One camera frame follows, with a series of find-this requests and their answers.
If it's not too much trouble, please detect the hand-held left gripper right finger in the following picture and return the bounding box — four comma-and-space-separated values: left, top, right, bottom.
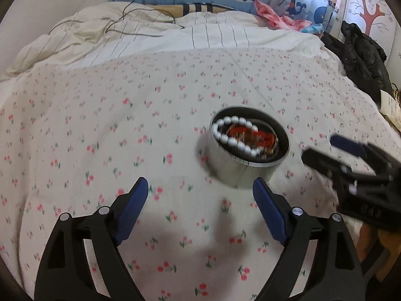
252, 177, 367, 301

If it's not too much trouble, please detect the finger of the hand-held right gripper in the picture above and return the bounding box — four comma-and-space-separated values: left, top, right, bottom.
301, 147, 354, 184
330, 134, 395, 176

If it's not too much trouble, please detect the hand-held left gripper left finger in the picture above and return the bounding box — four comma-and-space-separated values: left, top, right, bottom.
34, 177, 149, 301

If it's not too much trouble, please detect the round metal tin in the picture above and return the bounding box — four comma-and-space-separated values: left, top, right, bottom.
200, 107, 291, 190

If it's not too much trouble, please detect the white pearl bracelet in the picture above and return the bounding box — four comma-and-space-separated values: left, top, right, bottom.
211, 116, 262, 157

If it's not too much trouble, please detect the person's right hand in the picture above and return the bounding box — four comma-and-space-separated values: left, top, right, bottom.
359, 224, 392, 262

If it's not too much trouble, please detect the black jacket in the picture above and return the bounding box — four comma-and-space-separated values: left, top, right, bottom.
321, 20, 393, 101

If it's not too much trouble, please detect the cherry print bed sheet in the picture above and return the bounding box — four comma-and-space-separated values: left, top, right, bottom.
0, 48, 397, 301

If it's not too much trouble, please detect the light blue cloth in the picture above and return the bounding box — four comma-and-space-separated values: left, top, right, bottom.
302, 23, 326, 35

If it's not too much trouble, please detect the white tree print wardrobe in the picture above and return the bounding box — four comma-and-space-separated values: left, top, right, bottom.
340, 0, 397, 38

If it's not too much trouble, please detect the pink cloth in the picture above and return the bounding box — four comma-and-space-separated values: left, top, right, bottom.
254, 0, 312, 32

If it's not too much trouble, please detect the white striped duvet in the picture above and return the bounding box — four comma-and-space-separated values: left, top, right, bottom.
0, 2, 345, 82

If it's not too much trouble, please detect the yellow black striped pillow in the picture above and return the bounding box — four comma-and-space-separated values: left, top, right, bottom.
153, 3, 229, 16

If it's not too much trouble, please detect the dark thin cable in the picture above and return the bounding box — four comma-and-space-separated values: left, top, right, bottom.
47, 2, 185, 38

